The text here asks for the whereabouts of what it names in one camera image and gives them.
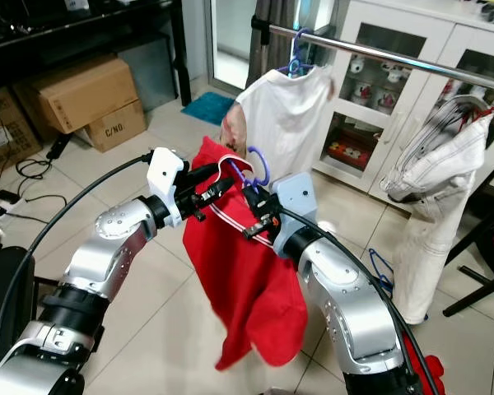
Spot purple clothes hanger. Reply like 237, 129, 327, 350
226, 146, 273, 190
277, 27, 314, 80

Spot red shirt with white stripes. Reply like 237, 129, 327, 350
181, 136, 310, 371

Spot teal floor mat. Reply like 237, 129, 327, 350
181, 91, 236, 126

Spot white t-shirt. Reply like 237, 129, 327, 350
219, 64, 335, 179

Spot cardboard box with black print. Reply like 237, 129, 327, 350
86, 99, 147, 154

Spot red printed box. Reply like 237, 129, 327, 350
329, 122, 381, 170

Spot dark grey curtain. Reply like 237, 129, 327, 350
245, 0, 297, 88

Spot black power adapter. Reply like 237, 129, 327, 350
48, 132, 74, 162

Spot large plain cardboard box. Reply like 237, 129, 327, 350
25, 56, 147, 134

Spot white stitched trousers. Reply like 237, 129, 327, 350
379, 95, 494, 326

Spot black desk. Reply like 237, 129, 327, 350
0, 0, 192, 106

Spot cardboard box with white label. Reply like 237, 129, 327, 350
0, 86, 35, 174

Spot black chair seat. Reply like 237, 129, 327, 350
0, 245, 35, 365

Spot black metal stand bars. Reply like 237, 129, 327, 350
440, 185, 494, 318

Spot plain red garment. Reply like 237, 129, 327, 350
403, 352, 445, 395

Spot white glass door cabinet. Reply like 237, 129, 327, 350
313, 0, 494, 219

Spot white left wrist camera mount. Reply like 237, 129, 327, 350
147, 146, 189, 228

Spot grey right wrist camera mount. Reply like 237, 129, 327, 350
272, 171, 319, 249

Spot blue wire hanger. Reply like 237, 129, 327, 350
366, 247, 398, 291

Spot glass door with white frame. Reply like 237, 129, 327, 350
206, 0, 260, 91

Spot thin black floor cable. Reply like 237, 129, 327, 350
0, 156, 68, 220

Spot chrome clothes rail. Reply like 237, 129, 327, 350
251, 15, 494, 91

